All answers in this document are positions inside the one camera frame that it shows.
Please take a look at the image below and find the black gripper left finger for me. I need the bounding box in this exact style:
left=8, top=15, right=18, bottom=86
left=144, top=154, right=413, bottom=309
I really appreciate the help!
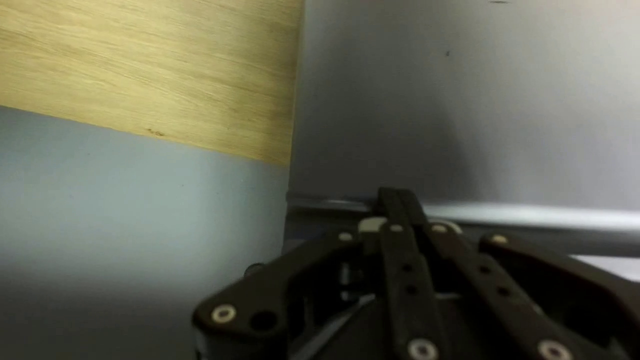
left=189, top=185, right=448, bottom=360

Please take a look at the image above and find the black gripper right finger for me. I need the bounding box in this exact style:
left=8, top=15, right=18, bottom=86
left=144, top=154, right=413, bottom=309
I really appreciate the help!
left=398, top=185, right=640, bottom=360

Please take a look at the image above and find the grey small cabinet bottom drawer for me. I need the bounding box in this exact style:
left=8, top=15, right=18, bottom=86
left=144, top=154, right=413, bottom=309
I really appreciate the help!
left=283, top=0, right=640, bottom=281

